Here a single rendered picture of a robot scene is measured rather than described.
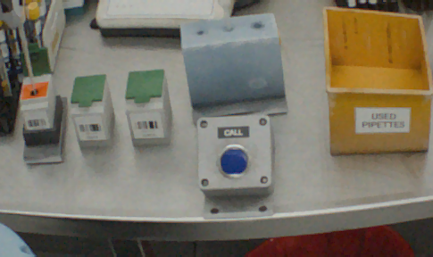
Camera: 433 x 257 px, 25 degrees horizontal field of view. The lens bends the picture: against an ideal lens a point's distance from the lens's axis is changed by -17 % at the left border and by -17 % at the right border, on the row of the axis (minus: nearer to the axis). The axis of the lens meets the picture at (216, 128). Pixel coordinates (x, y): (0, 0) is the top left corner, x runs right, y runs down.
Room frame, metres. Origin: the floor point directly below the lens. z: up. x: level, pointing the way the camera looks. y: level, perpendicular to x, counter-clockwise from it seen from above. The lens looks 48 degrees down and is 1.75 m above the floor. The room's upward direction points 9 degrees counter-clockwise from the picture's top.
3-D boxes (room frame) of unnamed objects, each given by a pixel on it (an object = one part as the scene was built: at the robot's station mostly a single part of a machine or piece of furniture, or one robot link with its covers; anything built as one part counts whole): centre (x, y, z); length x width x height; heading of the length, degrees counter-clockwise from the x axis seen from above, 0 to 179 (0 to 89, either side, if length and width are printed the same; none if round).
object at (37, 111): (0.83, 0.20, 0.92); 0.05 x 0.04 x 0.06; 174
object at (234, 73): (0.84, -0.03, 0.92); 0.10 x 0.07 x 0.10; 88
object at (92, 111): (0.82, 0.13, 0.91); 0.05 x 0.04 x 0.07; 171
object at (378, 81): (0.79, -0.19, 0.92); 0.13 x 0.13 x 0.10; 79
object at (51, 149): (0.83, 0.20, 0.89); 0.09 x 0.05 x 0.04; 174
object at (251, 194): (0.74, -0.02, 0.92); 0.13 x 0.07 x 0.08; 171
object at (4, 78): (0.89, 0.25, 0.93); 0.01 x 0.01 x 0.10; 82
